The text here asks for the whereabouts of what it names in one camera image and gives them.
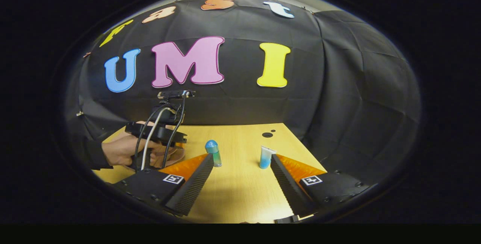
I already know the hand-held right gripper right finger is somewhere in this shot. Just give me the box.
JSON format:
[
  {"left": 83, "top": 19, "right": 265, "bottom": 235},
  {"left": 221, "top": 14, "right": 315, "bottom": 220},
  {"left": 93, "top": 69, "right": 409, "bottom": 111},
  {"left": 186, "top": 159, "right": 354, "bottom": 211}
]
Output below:
[{"left": 270, "top": 154, "right": 376, "bottom": 218}]

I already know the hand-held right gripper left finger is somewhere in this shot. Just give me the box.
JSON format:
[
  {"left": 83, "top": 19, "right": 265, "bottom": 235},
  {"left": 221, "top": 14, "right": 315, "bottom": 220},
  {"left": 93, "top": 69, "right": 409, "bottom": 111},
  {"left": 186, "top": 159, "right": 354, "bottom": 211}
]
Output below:
[{"left": 113, "top": 153, "right": 215, "bottom": 216}]

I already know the pink suitcase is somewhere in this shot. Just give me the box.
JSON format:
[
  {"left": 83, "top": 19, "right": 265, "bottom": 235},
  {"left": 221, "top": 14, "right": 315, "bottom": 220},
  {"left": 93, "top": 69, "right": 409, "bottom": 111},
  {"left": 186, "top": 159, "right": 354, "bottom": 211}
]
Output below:
[{"left": 150, "top": 144, "right": 186, "bottom": 168}]

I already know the white blue skincare tube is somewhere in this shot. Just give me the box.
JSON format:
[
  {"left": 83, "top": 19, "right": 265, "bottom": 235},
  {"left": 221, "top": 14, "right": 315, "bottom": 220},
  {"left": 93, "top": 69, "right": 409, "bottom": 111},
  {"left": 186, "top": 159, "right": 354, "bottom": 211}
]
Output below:
[{"left": 259, "top": 146, "right": 277, "bottom": 169}]

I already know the blue cap skincare bottle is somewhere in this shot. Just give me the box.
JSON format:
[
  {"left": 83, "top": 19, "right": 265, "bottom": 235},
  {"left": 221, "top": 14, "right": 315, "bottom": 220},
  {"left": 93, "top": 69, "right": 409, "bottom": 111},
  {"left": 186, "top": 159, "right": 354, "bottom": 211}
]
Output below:
[{"left": 205, "top": 139, "right": 222, "bottom": 167}]

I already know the black backdrop cloth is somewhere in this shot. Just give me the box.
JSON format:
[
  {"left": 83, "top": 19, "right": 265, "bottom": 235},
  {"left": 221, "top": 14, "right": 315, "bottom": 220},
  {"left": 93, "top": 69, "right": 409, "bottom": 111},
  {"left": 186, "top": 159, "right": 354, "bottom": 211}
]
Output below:
[{"left": 64, "top": 0, "right": 421, "bottom": 184}]

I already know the white cable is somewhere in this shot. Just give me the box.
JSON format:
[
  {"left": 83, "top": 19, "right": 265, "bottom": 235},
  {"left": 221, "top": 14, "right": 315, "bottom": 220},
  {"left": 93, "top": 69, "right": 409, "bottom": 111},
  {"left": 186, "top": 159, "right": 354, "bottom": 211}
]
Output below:
[{"left": 141, "top": 107, "right": 171, "bottom": 170}]

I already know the black cable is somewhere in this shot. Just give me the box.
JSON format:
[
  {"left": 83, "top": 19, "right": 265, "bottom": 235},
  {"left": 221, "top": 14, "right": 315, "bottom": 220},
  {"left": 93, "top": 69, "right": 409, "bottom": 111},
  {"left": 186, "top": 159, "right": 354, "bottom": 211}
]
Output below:
[{"left": 162, "top": 95, "right": 186, "bottom": 169}]

